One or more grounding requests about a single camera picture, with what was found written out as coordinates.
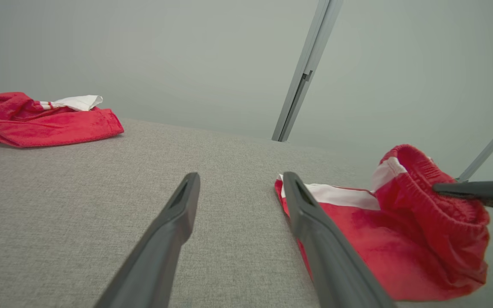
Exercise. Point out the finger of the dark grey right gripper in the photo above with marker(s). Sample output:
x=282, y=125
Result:
x=486, y=193

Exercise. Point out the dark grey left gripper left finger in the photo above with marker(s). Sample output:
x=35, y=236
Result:
x=156, y=248

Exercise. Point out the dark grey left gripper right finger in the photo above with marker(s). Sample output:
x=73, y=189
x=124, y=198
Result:
x=332, y=256

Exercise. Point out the red shorts with white stripes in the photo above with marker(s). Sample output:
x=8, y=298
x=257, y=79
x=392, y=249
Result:
x=400, y=248

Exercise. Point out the red jersey with white sleeves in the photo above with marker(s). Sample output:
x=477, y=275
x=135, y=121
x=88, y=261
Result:
x=45, y=128

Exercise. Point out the grey aluminium frame rail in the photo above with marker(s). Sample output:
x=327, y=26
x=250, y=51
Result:
x=490, y=147
x=306, y=68

